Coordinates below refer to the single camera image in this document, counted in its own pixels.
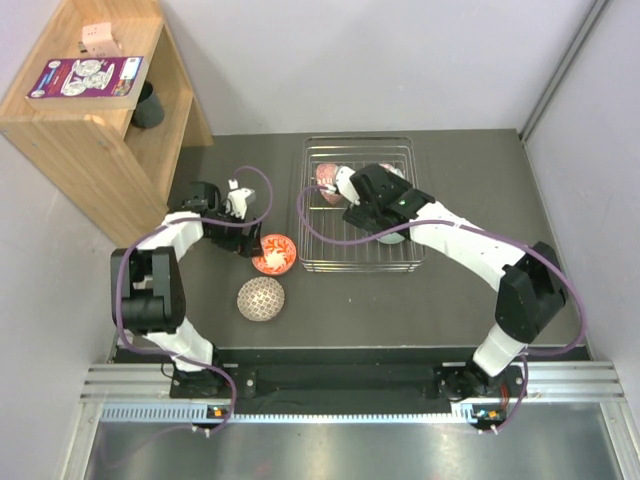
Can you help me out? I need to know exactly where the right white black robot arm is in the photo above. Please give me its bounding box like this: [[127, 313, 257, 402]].
[[334, 164, 567, 401]]

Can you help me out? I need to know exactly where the purple book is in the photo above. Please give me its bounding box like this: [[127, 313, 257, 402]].
[[25, 56, 149, 111]]

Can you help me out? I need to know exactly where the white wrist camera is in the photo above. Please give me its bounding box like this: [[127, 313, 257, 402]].
[[325, 165, 360, 204], [224, 179, 256, 220]]

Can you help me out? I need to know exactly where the wooden shelf unit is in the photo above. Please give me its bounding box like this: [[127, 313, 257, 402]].
[[1, 1, 213, 247]]

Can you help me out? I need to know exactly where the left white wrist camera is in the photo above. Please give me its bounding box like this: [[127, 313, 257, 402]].
[[224, 179, 256, 220]]

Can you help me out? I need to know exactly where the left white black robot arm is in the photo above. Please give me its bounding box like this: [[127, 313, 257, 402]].
[[111, 179, 262, 398]]

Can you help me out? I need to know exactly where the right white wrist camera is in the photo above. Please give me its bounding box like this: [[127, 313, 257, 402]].
[[325, 165, 360, 204]]

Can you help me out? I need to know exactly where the purple cable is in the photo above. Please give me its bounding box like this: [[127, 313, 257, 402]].
[[113, 166, 275, 436], [296, 185, 587, 434]]

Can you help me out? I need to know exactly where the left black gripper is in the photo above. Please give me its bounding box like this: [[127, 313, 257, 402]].
[[206, 205, 263, 258]]

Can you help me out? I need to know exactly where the mint green bowl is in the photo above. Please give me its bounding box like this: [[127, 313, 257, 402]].
[[377, 232, 406, 245]]

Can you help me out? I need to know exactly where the metal wire dish rack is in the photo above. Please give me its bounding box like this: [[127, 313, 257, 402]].
[[297, 136, 427, 273]]

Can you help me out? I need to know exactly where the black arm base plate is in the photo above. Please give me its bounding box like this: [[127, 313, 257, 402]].
[[168, 363, 526, 401]]

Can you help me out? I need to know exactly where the beige lattice patterned bowl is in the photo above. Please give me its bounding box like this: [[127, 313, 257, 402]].
[[236, 277, 285, 322]]

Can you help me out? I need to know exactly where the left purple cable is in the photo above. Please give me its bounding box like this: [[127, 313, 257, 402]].
[[113, 166, 275, 436]]

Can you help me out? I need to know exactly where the red daisy patterned bowl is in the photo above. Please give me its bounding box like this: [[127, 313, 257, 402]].
[[315, 163, 342, 206]]

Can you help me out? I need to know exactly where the pink power adapter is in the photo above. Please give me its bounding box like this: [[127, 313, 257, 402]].
[[78, 22, 123, 58]]

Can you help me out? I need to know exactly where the white red patterned bowl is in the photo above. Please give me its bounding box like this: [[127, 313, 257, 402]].
[[380, 163, 405, 178]]

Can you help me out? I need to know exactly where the dark grey cup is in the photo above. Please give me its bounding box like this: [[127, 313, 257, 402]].
[[131, 81, 165, 129]]

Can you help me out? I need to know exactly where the red floral bowl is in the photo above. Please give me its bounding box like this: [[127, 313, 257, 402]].
[[251, 234, 297, 276]]

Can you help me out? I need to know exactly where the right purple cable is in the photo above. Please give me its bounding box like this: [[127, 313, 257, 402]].
[[296, 185, 587, 434]]

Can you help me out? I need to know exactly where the aluminium rail frame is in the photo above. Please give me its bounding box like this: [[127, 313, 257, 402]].
[[60, 349, 639, 479]]

